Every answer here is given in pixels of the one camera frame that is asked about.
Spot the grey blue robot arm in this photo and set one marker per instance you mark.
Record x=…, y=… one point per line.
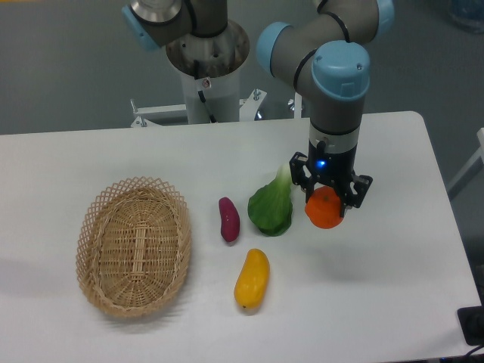
x=324, y=61

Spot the purple sweet potato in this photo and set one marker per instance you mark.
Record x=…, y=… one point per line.
x=230, y=220

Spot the orange fruit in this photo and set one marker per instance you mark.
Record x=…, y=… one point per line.
x=323, y=208

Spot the green bok choy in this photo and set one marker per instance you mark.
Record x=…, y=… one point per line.
x=270, y=208

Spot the black device at table edge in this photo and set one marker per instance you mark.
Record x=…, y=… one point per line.
x=471, y=322

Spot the white frame at right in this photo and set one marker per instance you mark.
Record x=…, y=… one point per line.
x=468, y=171

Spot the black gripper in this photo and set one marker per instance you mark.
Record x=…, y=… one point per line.
x=331, y=162

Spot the yellow mango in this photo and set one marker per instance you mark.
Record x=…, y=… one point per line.
x=252, y=282

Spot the woven wicker basket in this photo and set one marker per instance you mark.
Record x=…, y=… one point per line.
x=134, y=247

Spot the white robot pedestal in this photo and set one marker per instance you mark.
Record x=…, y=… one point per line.
x=209, y=70

